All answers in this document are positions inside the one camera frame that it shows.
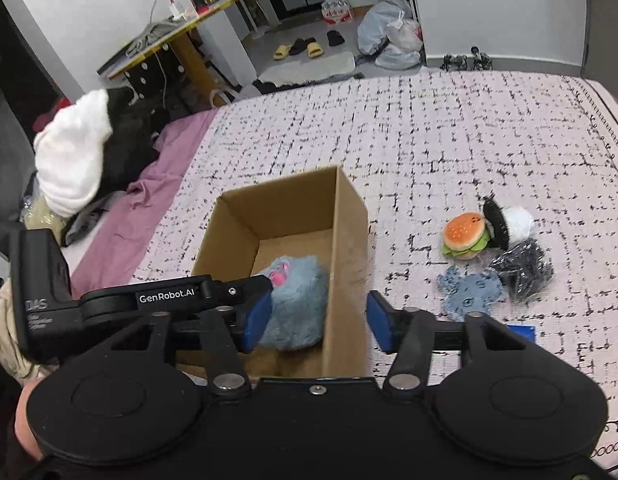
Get water bottle pack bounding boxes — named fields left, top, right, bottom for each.
left=321, top=0, right=354, bottom=25

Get white red plastic bag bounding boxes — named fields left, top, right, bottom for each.
left=386, top=19, right=424, bottom=53

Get light blue furry plush toy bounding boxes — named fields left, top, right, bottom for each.
left=249, top=255, right=330, bottom=351

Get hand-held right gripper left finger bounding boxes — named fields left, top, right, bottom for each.
left=106, top=290, right=275, bottom=397

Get black dotted stool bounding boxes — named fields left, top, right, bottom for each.
left=124, top=47, right=190, bottom=91

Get white fluffy garment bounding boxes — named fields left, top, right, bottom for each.
left=33, top=89, right=115, bottom=218

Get black glittery bag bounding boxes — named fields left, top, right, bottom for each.
left=489, top=240, right=554, bottom=303

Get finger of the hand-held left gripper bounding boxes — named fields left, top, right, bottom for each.
left=209, top=274, right=275, bottom=311

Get brown cardboard box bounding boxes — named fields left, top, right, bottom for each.
left=176, top=165, right=370, bottom=378

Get person's left forearm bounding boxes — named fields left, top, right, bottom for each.
left=14, top=377, right=40, bottom=456

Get pink black-patterned blanket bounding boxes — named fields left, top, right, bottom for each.
left=72, top=70, right=618, bottom=476

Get yellow-edged side table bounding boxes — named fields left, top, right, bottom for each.
left=96, top=0, right=245, bottom=111

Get white floor rug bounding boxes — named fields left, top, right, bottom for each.
left=259, top=51, right=357, bottom=87

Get bluish plastic bag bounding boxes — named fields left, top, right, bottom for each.
left=358, top=0, right=415, bottom=56

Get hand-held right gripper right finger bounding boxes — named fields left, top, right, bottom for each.
left=366, top=290, right=532, bottom=393

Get pale flat plastic bag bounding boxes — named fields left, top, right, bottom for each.
left=375, top=45, right=422, bottom=71

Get blue flat plush toy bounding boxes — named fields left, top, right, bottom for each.
left=435, top=265, right=504, bottom=322

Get hamburger plush toy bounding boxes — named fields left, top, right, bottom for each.
left=443, top=212, right=490, bottom=261

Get black round plush disc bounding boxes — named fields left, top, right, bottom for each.
left=483, top=199, right=512, bottom=250

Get grey crumpled clothes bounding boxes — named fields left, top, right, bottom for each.
left=62, top=195, right=110, bottom=248

